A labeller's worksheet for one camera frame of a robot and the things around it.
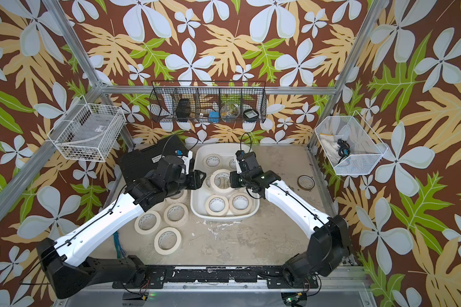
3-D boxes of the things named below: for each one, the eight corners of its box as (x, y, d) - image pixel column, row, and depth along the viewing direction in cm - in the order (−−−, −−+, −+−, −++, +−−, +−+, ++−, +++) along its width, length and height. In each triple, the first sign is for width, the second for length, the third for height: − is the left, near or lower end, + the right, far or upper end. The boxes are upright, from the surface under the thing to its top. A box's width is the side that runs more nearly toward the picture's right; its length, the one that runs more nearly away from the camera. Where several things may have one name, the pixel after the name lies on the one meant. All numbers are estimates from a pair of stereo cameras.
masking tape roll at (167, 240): (153, 254, 82) (151, 252, 79) (159, 229, 89) (157, 226, 86) (179, 254, 82) (177, 252, 79) (183, 229, 89) (181, 226, 86)
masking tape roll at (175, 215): (162, 227, 89) (161, 225, 86) (167, 205, 96) (166, 203, 93) (186, 227, 89) (185, 225, 86) (189, 205, 96) (188, 203, 93)
